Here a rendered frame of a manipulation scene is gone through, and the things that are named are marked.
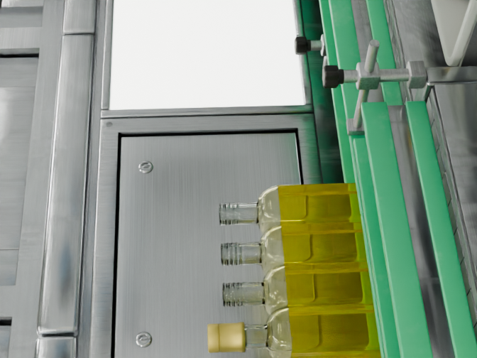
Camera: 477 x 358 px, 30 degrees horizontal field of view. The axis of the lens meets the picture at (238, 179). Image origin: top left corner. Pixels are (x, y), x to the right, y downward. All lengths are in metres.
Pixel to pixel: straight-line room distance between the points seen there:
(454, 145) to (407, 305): 0.21
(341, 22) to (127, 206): 0.41
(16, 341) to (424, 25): 0.72
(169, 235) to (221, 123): 0.21
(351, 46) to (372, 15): 0.07
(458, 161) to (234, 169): 0.42
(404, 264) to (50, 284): 0.52
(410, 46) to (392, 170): 0.28
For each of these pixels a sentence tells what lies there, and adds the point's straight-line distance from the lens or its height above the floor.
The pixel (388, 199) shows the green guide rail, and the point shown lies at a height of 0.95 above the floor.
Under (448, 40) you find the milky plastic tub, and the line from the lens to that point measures 1.22.
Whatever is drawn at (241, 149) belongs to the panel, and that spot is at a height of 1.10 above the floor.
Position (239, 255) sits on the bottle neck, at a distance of 1.12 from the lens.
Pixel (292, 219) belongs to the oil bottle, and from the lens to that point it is 1.13.
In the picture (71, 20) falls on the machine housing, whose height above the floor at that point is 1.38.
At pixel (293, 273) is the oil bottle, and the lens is 1.09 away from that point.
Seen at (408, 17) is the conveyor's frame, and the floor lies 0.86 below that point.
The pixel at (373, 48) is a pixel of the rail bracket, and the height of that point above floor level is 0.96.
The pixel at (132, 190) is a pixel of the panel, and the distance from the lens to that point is 1.34.
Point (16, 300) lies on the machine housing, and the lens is 1.30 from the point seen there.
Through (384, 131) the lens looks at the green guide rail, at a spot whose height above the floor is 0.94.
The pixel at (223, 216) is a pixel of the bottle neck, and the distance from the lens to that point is 1.15.
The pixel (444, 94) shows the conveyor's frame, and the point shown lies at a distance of 1.11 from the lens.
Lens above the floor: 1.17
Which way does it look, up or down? 3 degrees down
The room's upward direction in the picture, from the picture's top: 92 degrees counter-clockwise
